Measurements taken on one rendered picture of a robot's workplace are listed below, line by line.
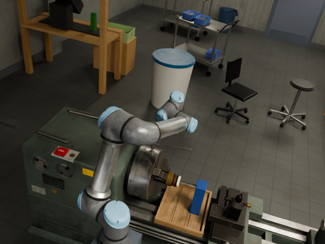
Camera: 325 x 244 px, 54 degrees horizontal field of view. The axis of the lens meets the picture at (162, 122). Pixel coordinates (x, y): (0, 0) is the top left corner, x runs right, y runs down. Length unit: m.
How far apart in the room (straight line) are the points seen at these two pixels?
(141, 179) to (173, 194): 0.38
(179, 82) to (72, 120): 2.54
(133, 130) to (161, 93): 3.26
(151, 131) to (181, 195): 0.95
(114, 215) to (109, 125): 0.39
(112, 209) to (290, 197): 2.69
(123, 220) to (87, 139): 0.67
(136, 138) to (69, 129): 0.82
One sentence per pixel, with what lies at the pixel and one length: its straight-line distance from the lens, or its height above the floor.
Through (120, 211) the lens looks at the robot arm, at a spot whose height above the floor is 1.33.
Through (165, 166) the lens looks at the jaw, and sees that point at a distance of 2.02.
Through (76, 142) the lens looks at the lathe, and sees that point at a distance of 1.93.
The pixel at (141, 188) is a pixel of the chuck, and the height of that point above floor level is 1.10.
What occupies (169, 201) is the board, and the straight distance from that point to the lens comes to 2.13.
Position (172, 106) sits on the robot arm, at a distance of 1.68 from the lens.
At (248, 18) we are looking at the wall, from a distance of 8.88.
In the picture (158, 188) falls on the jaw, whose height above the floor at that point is 1.02.
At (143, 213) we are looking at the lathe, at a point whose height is 0.87.
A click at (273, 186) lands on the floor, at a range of 3.89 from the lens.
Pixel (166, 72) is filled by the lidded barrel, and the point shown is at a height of 0.62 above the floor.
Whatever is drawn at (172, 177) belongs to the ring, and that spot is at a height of 1.12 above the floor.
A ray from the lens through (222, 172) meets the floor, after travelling 3.81.
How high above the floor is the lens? 2.45
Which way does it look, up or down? 34 degrees down
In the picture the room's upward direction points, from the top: 9 degrees clockwise
